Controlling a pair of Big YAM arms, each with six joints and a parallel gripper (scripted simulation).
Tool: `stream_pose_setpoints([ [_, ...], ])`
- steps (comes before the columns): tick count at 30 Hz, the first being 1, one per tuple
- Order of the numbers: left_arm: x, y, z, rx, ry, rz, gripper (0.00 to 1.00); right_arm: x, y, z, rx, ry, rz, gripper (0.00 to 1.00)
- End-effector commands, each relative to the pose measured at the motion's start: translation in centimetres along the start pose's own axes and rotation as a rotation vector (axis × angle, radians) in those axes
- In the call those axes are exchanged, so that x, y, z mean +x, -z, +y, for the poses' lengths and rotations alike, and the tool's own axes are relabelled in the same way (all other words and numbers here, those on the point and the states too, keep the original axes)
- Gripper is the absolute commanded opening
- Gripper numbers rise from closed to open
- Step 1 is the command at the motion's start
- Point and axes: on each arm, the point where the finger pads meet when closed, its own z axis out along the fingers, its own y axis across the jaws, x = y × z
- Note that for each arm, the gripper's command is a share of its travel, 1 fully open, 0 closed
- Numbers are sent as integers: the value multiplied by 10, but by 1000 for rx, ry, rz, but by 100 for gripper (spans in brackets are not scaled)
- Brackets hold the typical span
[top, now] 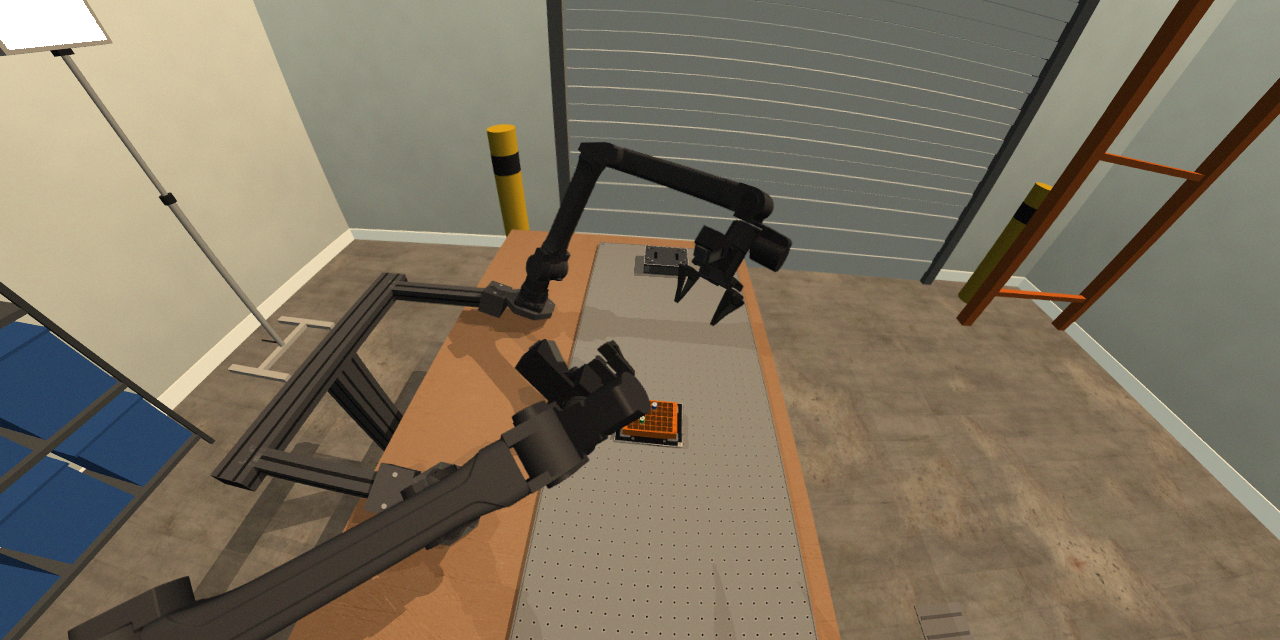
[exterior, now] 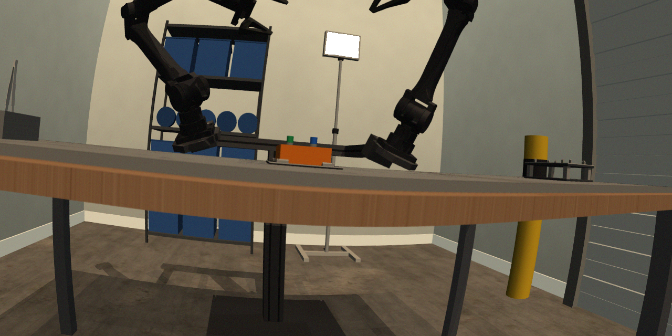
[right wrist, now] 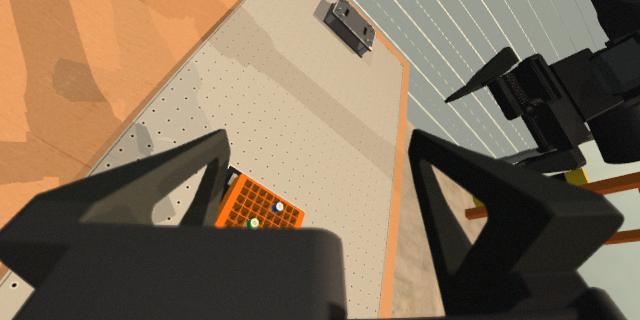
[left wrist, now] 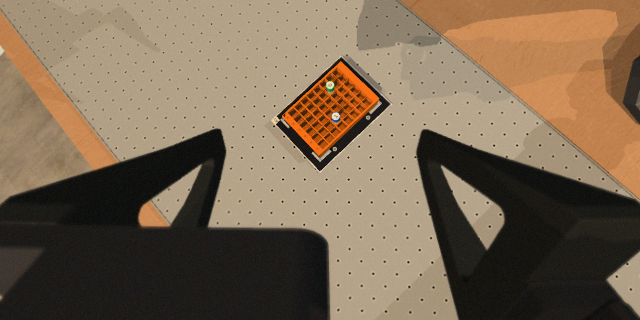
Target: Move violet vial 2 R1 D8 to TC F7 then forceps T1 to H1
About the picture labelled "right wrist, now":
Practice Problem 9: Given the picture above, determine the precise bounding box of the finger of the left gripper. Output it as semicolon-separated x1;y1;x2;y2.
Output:
514;149;582;174
445;47;519;103

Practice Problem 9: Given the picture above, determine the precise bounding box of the beige perforated plate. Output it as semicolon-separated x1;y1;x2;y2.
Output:
85;0;404;319

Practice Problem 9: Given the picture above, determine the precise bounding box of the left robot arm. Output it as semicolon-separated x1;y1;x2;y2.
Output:
549;0;640;164

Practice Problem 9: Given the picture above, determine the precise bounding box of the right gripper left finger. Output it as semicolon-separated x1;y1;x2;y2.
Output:
13;129;231;226

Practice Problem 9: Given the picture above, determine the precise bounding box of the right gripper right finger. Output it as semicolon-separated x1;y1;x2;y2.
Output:
408;129;624;316

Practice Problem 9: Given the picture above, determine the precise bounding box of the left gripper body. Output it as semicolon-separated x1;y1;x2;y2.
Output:
487;53;591;167

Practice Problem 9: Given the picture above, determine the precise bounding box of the orange grid tube rack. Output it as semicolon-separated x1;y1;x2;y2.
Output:
215;174;305;227

